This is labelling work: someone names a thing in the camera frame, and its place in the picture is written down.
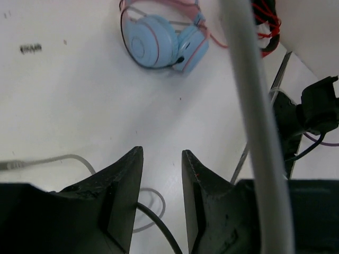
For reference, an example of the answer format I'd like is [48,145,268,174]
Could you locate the red black headphones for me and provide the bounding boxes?
[251,0,281,57]

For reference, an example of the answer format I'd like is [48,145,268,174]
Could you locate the grey headphone cable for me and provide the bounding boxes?
[0,154,166,234]

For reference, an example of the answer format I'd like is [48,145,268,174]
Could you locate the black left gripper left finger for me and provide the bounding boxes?
[1,146,144,253]

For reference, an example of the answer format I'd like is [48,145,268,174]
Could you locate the light blue headphones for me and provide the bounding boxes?
[119,1,214,72]

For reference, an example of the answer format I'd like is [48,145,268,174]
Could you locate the white grey headphones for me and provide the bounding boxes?
[220,1,295,253]

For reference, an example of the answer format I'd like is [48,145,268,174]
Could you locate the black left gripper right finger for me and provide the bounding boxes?
[182,150,338,253]

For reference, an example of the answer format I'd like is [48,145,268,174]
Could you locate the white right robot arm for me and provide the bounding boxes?
[270,76,338,179]

